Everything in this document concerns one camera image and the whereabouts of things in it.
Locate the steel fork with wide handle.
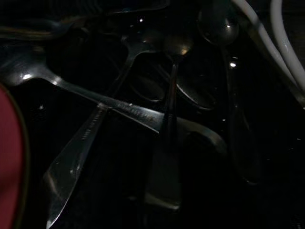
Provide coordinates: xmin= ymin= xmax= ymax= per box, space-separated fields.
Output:
xmin=42 ymin=33 xmax=163 ymax=229

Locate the dark steel spoon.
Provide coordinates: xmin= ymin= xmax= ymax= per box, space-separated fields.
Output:
xmin=154 ymin=64 xmax=218 ymax=111
xmin=130 ymin=73 xmax=167 ymax=103

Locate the dark striped utensil handle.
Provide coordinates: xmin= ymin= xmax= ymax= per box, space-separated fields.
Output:
xmin=0 ymin=19 xmax=79 ymax=42

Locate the steel spoon with long handle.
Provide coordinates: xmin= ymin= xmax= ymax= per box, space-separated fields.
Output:
xmin=197 ymin=4 xmax=263 ymax=186

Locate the small steel teaspoon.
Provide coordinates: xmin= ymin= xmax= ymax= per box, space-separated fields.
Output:
xmin=145 ymin=33 xmax=195 ymax=210

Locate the large steel spoon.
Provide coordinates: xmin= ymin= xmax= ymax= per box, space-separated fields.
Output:
xmin=0 ymin=47 xmax=228 ymax=158

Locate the red plate with gold rim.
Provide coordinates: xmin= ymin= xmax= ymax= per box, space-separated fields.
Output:
xmin=0 ymin=82 xmax=31 ymax=229

